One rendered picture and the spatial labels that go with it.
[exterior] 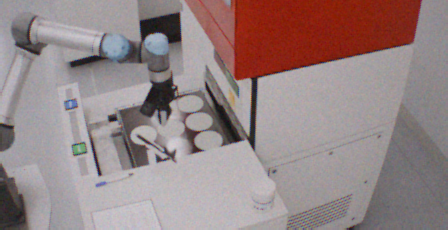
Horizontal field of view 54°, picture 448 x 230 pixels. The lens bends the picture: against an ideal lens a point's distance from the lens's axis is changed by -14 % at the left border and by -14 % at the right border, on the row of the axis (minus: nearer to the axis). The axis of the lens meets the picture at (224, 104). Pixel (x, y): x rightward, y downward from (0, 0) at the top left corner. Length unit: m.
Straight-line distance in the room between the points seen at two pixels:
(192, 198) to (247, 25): 0.55
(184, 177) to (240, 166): 0.19
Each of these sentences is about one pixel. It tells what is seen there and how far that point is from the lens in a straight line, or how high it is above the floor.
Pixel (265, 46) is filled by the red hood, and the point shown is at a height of 1.33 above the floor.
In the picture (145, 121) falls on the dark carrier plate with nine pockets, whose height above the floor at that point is 0.90.
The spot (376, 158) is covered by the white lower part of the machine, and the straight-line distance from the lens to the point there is 2.27.
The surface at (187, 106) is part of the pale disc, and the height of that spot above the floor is 0.90.
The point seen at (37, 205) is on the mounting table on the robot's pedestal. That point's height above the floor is 0.82.
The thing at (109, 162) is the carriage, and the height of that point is 0.88.
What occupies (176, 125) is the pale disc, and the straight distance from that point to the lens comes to 1.91.
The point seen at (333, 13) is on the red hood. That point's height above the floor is 1.41.
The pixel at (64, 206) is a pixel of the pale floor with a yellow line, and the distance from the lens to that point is 2.90.
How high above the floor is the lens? 2.19
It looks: 41 degrees down
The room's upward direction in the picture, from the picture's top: straight up
